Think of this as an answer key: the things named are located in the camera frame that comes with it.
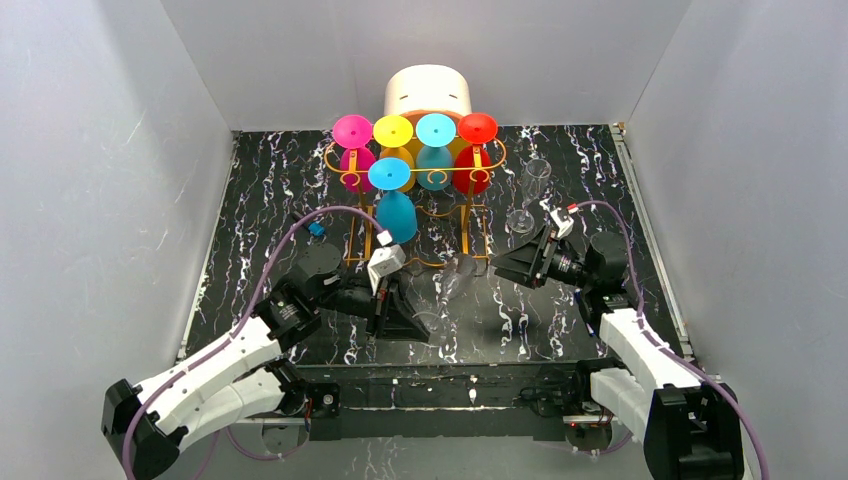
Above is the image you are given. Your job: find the clear champagne flute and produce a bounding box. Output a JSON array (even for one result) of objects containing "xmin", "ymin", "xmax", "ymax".
[{"xmin": 507, "ymin": 159, "xmax": 551, "ymax": 234}]

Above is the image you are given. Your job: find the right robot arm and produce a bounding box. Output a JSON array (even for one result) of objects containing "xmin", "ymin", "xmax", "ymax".
[{"xmin": 492, "ymin": 227, "xmax": 746, "ymax": 479}]

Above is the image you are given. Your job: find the gold wire wine glass rack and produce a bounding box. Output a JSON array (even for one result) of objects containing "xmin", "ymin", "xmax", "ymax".
[{"xmin": 321, "ymin": 138, "xmax": 507, "ymax": 269}]

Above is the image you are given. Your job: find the blue front wine glass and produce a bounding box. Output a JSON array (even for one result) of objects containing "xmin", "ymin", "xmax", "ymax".
[{"xmin": 368, "ymin": 157, "xmax": 418, "ymax": 244}]

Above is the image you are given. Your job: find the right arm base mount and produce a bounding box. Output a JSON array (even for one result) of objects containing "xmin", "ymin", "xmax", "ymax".
[{"xmin": 515, "ymin": 379, "xmax": 633, "ymax": 457}]

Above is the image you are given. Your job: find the pink wine glass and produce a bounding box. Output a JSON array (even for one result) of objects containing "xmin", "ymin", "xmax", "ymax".
[{"xmin": 332, "ymin": 114, "xmax": 376, "ymax": 193}]

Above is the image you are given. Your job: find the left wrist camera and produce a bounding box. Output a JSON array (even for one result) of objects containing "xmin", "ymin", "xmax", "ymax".
[{"xmin": 367, "ymin": 244, "xmax": 406, "ymax": 281}]

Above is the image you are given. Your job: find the yellow wine glass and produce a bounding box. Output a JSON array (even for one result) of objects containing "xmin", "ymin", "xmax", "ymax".
[{"xmin": 373, "ymin": 115, "xmax": 415, "ymax": 169}]

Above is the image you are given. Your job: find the light blue rear wine glass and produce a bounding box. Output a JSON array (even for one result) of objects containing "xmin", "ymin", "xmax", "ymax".
[{"xmin": 415, "ymin": 113, "xmax": 456, "ymax": 191}]

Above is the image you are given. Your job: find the blue and white marker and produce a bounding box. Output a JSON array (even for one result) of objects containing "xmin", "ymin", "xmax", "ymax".
[{"xmin": 574, "ymin": 289, "xmax": 596, "ymax": 337}]

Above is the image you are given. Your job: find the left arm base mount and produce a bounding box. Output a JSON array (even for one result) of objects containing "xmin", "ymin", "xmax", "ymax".
[{"xmin": 261, "ymin": 383, "xmax": 341, "ymax": 457}]

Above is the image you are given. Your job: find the clear wine glass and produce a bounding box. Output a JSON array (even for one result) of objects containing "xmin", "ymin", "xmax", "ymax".
[{"xmin": 413, "ymin": 253, "xmax": 477, "ymax": 345}]

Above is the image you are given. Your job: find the red wine glass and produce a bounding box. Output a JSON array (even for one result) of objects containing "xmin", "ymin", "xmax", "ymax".
[{"xmin": 452, "ymin": 112, "xmax": 498, "ymax": 195}]

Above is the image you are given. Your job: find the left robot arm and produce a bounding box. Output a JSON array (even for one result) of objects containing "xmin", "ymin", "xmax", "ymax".
[{"xmin": 101, "ymin": 244, "xmax": 430, "ymax": 479}]

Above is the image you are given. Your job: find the white cylindrical container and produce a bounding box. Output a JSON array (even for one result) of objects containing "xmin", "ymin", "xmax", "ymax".
[{"xmin": 383, "ymin": 64, "xmax": 472, "ymax": 118}]

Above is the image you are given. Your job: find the black marker with blue cap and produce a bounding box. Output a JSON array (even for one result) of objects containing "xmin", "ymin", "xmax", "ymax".
[{"xmin": 291, "ymin": 210, "xmax": 325, "ymax": 237}]

